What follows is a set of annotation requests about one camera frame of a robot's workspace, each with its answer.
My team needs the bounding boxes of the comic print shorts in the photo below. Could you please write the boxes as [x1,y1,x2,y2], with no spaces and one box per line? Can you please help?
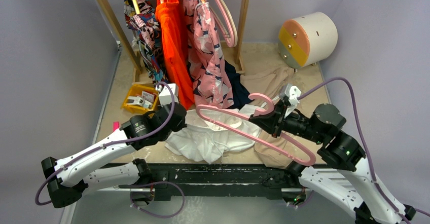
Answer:
[124,0,170,86]

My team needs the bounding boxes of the pink shark print shorts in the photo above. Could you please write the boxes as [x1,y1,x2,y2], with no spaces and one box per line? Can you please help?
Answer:
[183,0,234,109]

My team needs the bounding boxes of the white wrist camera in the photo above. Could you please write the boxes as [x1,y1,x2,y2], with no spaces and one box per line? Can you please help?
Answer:
[278,84,302,118]
[155,83,179,105]

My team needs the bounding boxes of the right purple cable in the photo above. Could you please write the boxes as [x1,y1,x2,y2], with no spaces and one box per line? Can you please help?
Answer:
[297,77,430,223]

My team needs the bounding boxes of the yellow plastic bin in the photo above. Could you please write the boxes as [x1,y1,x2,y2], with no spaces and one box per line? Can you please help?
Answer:
[121,84,159,114]

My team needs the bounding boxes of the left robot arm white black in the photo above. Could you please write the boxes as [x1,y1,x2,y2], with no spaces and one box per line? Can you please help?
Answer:
[35,102,187,208]

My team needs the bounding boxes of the wooden clothes rack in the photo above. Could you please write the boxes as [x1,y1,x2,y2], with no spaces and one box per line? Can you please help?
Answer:
[96,0,249,84]

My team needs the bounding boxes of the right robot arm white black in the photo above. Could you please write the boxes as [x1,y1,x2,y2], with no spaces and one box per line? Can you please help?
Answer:
[249,101,417,223]

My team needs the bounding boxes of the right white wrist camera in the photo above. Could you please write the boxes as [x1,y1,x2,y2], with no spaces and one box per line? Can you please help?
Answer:
[278,84,302,118]

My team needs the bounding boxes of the beige shorts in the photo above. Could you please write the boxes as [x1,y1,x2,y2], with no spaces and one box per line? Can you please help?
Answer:
[240,66,323,169]

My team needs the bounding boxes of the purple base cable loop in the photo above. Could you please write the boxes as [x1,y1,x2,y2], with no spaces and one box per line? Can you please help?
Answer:
[129,182,186,219]

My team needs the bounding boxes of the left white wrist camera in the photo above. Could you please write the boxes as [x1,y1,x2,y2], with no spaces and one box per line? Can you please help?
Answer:
[155,83,179,105]

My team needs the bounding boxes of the white item in bin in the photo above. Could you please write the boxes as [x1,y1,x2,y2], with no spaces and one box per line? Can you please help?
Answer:
[125,96,153,109]

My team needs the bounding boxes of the white shorts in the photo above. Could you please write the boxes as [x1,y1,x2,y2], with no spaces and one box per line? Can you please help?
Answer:
[165,104,262,164]

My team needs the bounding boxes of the round white drawer cabinet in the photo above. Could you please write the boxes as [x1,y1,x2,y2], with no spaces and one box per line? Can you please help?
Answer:
[278,12,338,71]

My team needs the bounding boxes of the pink wooden hanger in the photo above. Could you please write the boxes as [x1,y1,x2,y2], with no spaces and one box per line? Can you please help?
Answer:
[214,0,238,48]
[195,93,316,166]

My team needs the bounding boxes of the pink plastic clip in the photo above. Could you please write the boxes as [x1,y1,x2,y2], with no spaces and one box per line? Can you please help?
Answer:
[113,121,120,131]

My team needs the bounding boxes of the orange mesh shorts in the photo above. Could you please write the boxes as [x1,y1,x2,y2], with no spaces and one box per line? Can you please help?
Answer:
[156,0,194,109]

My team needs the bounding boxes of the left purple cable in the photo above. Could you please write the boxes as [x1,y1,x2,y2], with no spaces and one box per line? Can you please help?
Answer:
[34,81,176,206]

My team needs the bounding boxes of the navy blue shorts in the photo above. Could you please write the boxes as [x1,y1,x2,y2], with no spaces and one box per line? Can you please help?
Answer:
[225,60,253,109]

